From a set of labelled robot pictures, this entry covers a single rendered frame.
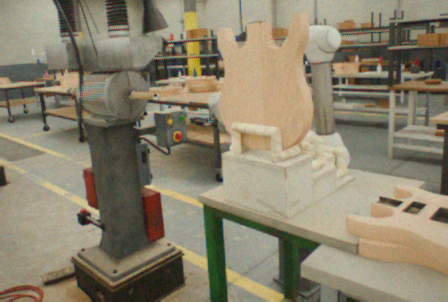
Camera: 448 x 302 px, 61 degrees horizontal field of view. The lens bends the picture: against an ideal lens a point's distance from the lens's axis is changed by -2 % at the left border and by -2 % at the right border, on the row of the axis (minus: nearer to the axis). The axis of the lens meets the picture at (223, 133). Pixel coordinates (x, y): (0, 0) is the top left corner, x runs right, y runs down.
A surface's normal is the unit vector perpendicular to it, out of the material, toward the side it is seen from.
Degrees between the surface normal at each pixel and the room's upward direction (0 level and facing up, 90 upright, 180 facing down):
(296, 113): 90
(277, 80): 90
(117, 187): 90
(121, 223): 90
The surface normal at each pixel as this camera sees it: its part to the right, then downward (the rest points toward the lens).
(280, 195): -0.70, 0.19
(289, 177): 0.71, 0.11
